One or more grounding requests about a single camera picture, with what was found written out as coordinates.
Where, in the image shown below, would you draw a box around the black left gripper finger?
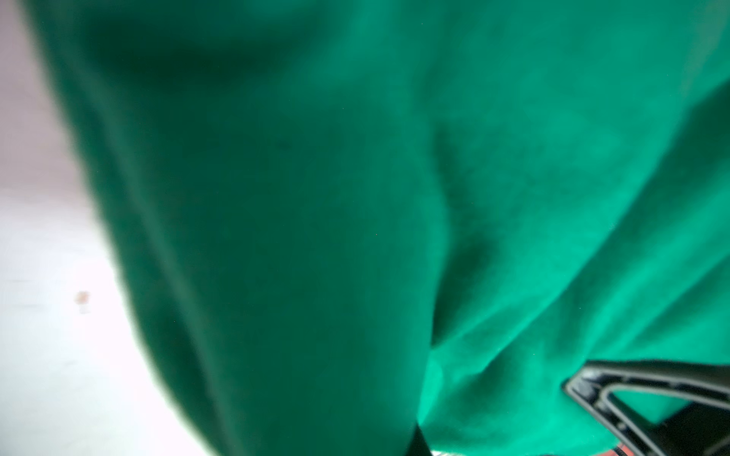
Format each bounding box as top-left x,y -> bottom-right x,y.
563,360 -> 729,456

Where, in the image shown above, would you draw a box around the green t shirt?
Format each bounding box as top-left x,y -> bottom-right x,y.
22,1 -> 729,455

